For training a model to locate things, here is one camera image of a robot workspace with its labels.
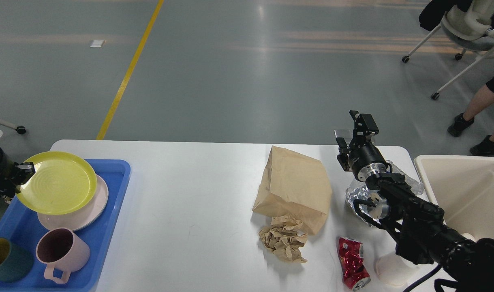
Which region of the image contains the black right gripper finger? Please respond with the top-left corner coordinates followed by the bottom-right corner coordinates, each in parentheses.
top-left (349, 110), bottom-right (380, 147)
top-left (336, 138), bottom-right (352, 172)

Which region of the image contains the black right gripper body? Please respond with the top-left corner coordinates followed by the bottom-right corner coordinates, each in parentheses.
top-left (344, 143), bottom-right (388, 182)

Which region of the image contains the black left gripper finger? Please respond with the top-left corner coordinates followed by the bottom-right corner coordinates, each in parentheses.
top-left (0, 185), bottom-right (20, 203)
top-left (12, 161), bottom-right (36, 185)

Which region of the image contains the yellow round plate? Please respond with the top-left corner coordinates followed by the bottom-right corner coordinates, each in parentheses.
top-left (16, 151), bottom-right (97, 215)

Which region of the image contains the pink mug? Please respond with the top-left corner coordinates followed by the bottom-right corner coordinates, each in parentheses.
top-left (34, 228), bottom-right (91, 284)

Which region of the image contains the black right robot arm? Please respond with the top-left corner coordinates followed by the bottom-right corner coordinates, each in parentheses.
top-left (336, 110), bottom-right (494, 292)

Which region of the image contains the blue plastic tray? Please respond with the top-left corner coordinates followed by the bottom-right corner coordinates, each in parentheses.
top-left (0, 159), bottom-right (131, 292)

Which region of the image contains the crumpled aluminium foil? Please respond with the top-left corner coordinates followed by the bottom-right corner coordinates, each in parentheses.
top-left (345, 160), bottom-right (427, 227)

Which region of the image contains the white chair leg with caster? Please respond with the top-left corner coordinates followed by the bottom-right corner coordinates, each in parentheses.
top-left (0, 118), bottom-right (27, 135)

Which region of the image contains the brown paper bag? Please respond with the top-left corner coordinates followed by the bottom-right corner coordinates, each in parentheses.
top-left (252, 146), bottom-right (333, 235)

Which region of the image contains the teal and yellow cup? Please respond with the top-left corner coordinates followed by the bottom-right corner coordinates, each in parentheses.
top-left (0, 237), bottom-right (34, 283)

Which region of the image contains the crushed red can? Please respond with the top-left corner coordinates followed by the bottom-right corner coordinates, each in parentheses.
top-left (338, 237), bottom-right (371, 292)

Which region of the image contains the crumpled brown paper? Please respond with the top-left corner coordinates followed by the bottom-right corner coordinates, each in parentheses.
top-left (258, 215), bottom-right (308, 264)

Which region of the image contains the beige plastic bin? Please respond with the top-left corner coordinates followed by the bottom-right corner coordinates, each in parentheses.
top-left (414, 155), bottom-right (494, 240)

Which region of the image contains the white paper cup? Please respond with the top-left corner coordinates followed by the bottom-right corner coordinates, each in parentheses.
top-left (368, 231), bottom-right (437, 292)

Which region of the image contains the person in black shorts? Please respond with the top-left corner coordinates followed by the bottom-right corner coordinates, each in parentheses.
top-left (447, 76), bottom-right (494, 157)

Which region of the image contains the white office chair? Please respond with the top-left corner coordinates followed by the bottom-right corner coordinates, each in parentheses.
top-left (401, 0), bottom-right (494, 100)

